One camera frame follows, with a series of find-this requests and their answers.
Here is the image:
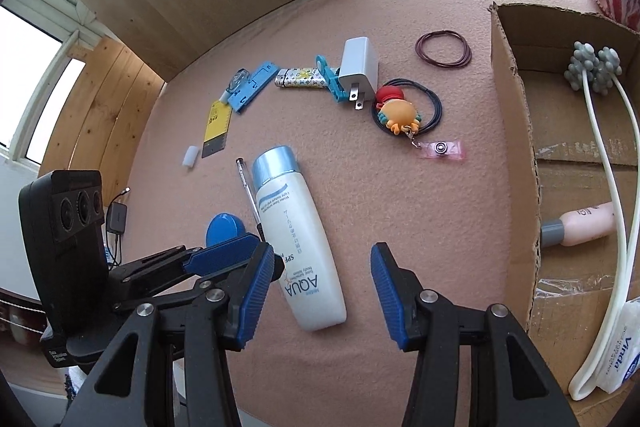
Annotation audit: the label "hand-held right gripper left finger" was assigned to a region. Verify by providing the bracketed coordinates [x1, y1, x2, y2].
[60, 241, 276, 427]

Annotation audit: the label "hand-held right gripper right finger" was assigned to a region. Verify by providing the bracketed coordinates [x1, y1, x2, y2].
[370, 243, 581, 427]

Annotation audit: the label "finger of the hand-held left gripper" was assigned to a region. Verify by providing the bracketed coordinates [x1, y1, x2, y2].
[112, 275, 228, 313]
[107, 232, 257, 289]

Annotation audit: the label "blue round tin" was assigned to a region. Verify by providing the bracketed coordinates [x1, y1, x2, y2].
[206, 213, 246, 249]

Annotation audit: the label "black pen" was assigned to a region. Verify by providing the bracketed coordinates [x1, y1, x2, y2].
[235, 158, 266, 243]

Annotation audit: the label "white lotion bottle blue cap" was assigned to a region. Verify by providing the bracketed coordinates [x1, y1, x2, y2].
[251, 146, 347, 333]

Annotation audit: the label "orange crab badge reel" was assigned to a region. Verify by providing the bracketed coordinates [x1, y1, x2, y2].
[372, 84, 469, 161]

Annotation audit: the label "patterned lighter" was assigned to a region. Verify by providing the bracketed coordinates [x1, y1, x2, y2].
[275, 68, 327, 91]

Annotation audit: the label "dark blue cable coil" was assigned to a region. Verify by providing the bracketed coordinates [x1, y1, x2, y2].
[371, 78, 444, 135]

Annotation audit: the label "pink bottle grey cap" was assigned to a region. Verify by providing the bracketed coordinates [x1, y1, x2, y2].
[541, 201, 617, 249]

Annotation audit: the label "cardboard box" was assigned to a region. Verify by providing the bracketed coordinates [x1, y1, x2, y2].
[487, 3, 640, 403]

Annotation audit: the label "patterned tissue pack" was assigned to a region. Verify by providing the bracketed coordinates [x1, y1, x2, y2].
[597, 299, 640, 393]

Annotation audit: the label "white roller massager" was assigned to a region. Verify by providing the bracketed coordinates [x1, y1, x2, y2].
[564, 41, 640, 402]

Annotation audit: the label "black power adapter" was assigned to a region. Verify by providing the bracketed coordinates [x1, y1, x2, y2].
[106, 202, 128, 237]

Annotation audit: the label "pink table cloth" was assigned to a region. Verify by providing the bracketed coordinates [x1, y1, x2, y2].
[120, 0, 640, 427]

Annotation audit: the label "pine plank panel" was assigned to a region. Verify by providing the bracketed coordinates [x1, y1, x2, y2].
[37, 38, 166, 208]

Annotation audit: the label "yellow and black ruler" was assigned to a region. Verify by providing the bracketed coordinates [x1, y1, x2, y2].
[201, 99, 232, 158]

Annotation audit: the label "blue plastic holder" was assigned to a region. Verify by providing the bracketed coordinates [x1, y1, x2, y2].
[230, 62, 280, 115]

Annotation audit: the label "teal plastic clip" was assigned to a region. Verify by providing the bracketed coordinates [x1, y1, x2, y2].
[315, 53, 348, 104]

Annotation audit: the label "white window frame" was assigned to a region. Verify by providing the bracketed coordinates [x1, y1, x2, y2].
[0, 0, 121, 168]

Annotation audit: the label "white wall charger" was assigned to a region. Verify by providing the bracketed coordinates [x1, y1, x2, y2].
[337, 38, 379, 111]

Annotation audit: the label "brown hair ties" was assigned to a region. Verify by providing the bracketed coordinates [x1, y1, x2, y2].
[415, 30, 472, 69]

